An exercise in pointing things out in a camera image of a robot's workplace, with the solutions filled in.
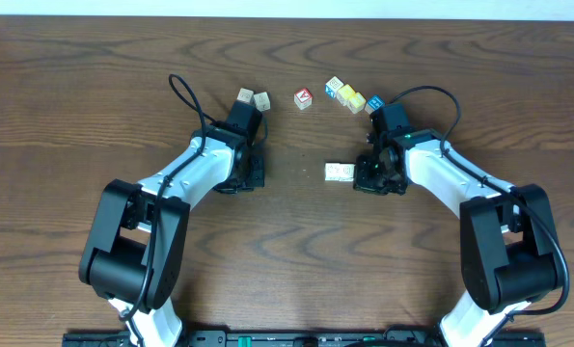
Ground green Z white block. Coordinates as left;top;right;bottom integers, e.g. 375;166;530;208
324;163;342;181

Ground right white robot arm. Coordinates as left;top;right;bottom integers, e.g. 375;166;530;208
353;103;567;346

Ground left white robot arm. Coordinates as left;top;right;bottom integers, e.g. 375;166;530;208
78;101;265;346

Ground blue topped block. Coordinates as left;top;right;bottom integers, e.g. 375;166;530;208
365;94;385;115

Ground yellow wooden block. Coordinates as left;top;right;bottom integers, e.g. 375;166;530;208
346;93;367;114
336;84;356;106

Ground white wooden block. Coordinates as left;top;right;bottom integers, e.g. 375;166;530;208
253;92;271;112

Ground white block red side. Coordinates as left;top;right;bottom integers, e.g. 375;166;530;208
236;88;255;104

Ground red letter A block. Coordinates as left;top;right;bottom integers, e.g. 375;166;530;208
294;88;313;110

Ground blue edged white block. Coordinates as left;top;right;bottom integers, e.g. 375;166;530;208
324;76;343;98

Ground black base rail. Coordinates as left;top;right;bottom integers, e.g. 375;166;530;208
62;319;548;347

